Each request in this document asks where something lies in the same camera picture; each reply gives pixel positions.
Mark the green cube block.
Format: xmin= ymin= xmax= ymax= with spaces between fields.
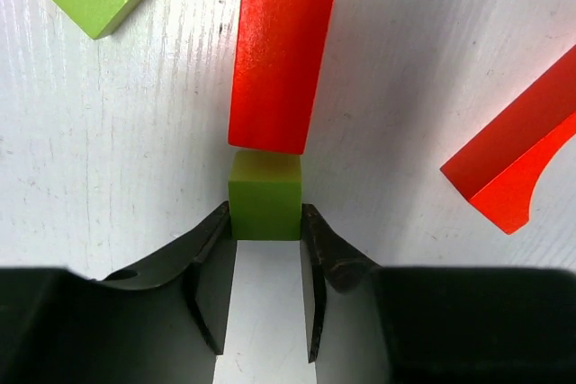
xmin=228 ymin=150 xmax=302 ymax=241

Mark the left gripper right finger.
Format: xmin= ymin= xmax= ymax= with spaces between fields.
xmin=300 ymin=204 xmax=575 ymax=383

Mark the red arch block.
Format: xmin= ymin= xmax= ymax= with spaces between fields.
xmin=440 ymin=49 xmax=575 ymax=234

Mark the orange rectangular block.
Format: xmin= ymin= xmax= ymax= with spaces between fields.
xmin=228 ymin=0 xmax=334 ymax=155

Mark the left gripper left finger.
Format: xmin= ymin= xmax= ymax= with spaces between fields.
xmin=1 ymin=203 xmax=237 ymax=383

